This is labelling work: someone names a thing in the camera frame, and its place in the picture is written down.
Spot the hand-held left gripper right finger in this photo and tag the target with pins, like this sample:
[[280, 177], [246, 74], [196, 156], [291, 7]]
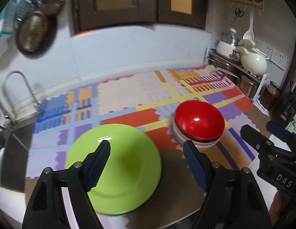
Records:
[[196, 169]]

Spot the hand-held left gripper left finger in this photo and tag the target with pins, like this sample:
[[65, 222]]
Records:
[[98, 169]]

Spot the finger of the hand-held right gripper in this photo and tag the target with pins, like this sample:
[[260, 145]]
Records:
[[257, 138], [279, 130]]

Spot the white bowl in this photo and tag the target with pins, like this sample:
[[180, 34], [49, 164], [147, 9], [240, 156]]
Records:
[[198, 148]]

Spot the pink bowl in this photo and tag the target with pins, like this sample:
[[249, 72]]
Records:
[[211, 143]]

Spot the green plate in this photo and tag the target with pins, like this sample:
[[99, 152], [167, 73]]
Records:
[[129, 162]]

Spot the red and black bowl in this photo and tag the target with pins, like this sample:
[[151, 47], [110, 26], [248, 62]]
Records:
[[198, 121]]

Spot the person's right forearm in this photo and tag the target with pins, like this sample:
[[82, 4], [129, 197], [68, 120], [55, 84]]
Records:
[[281, 207]]

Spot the green dish soap bottle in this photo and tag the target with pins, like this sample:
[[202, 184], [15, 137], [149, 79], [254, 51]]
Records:
[[294, 124]]

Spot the black knife block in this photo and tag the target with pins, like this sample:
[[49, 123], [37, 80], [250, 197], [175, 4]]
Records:
[[285, 109]]

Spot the glass jar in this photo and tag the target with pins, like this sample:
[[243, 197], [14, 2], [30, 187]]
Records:
[[269, 96]]

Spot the white plastic rack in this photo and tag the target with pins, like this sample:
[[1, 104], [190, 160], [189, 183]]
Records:
[[262, 85]]

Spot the steel pot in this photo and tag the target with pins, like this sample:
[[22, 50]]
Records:
[[248, 87], [227, 70]]

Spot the metal pot rack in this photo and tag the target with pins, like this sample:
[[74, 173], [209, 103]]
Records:
[[255, 77]]

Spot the cream ceramic kettle pot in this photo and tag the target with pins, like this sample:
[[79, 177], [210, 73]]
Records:
[[254, 63]]

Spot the colourful patchwork mat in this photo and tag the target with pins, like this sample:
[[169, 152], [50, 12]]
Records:
[[119, 93]]

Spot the steel sink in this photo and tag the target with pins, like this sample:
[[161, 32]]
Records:
[[16, 152]]

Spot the white pot with glass lid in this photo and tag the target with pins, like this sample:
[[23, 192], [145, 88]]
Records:
[[224, 49]]

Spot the thin gooseneck faucet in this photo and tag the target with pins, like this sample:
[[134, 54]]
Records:
[[32, 95]]

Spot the white rice spoon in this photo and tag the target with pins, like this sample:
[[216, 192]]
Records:
[[248, 34]]

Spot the chrome kitchen faucet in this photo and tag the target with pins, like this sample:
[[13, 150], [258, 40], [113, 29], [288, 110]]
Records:
[[6, 121]]

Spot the black scissors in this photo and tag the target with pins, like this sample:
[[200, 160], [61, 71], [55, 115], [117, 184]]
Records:
[[237, 14]]

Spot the dark frying pan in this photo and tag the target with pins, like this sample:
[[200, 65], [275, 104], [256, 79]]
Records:
[[32, 33]]

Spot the green and white box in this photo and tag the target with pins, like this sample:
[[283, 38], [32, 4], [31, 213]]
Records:
[[5, 26]]

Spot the brass ladle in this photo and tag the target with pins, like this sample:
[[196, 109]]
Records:
[[52, 4]]

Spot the white wall socket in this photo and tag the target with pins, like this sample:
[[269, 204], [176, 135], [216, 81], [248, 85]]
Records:
[[280, 58], [257, 43], [267, 51]]

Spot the dark wooden window frame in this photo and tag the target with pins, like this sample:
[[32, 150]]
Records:
[[150, 2]]

